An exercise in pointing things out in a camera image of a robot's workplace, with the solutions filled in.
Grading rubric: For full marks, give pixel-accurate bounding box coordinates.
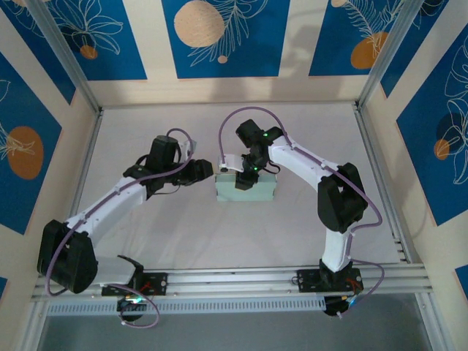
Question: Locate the aluminium frame post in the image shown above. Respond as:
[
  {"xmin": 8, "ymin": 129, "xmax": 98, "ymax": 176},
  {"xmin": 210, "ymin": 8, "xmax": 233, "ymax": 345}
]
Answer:
[
  {"xmin": 356, "ymin": 0, "xmax": 429, "ymax": 110},
  {"xmin": 27, "ymin": 0, "xmax": 103, "ymax": 114}
]

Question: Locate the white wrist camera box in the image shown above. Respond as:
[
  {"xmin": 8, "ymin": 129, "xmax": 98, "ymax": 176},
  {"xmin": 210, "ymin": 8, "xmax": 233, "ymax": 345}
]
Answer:
[
  {"xmin": 178, "ymin": 138, "xmax": 199, "ymax": 159},
  {"xmin": 217, "ymin": 153, "xmax": 244, "ymax": 173}
]

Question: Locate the aluminium frame leg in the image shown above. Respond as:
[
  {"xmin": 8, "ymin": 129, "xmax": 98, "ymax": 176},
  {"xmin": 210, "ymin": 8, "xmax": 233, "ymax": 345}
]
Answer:
[
  {"xmin": 20, "ymin": 299, "xmax": 48, "ymax": 351},
  {"xmin": 416, "ymin": 292, "xmax": 450, "ymax": 351}
]

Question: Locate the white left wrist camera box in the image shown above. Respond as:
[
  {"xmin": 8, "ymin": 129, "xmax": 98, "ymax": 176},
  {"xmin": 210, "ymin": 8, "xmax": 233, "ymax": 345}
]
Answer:
[{"xmin": 178, "ymin": 138, "xmax": 199, "ymax": 159}]

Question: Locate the aluminium frame cross rail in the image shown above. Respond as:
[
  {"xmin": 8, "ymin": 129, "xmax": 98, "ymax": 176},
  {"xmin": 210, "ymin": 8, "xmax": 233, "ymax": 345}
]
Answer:
[{"xmin": 31, "ymin": 265, "xmax": 434, "ymax": 303}]

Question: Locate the aluminium table side rail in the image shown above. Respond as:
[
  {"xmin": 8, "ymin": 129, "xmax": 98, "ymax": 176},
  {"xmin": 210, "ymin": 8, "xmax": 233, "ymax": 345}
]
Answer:
[
  {"xmin": 352, "ymin": 104, "xmax": 412, "ymax": 264},
  {"xmin": 53, "ymin": 109, "xmax": 105, "ymax": 271}
]

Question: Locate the white and teal paper box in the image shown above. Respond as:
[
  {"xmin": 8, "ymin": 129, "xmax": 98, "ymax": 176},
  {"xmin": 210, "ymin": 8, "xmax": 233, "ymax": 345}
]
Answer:
[{"xmin": 214, "ymin": 171, "xmax": 278, "ymax": 203}]

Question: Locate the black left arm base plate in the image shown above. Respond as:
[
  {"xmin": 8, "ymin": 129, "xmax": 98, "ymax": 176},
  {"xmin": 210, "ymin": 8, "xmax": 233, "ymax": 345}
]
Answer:
[{"xmin": 101, "ymin": 272, "xmax": 169, "ymax": 297}]

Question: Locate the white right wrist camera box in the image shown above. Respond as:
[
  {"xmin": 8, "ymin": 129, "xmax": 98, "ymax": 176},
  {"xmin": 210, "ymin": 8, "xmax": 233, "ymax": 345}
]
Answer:
[{"xmin": 217, "ymin": 153, "xmax": 244, "ymax": 173}]

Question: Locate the blue floral wall panel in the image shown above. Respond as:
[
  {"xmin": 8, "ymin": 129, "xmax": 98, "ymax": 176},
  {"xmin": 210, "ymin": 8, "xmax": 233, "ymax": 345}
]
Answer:
[
  {"xmin": 380, "ymin": 0, "xmax": 451, "ymax": 99},
  {"xmin": 309, "ymin": 0, "xmax": 403, "ymax": 78},
  {"xmin": 0, "ymin": 53, "xmax": 63, "ymax": 235},
  {"xmin": 0, "ymin": 0, "xmax": 77, "ymax": 106},
  {"xmin": 162, "ymin": 0, "xmax": 292, "ymax": 79},
  {"xmin": 45, "ymin": 0, "xmax": 148, "ymax": 82},
  {"xmin": 396, "ymin": 34, "xmax": 468, "ymax": 227}
]

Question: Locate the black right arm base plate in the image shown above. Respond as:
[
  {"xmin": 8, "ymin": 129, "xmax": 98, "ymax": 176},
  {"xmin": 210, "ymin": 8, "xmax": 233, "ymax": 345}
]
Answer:
[{"xmin": 297, "ymin": 268, "xmax": 365, "ymax": 293}]

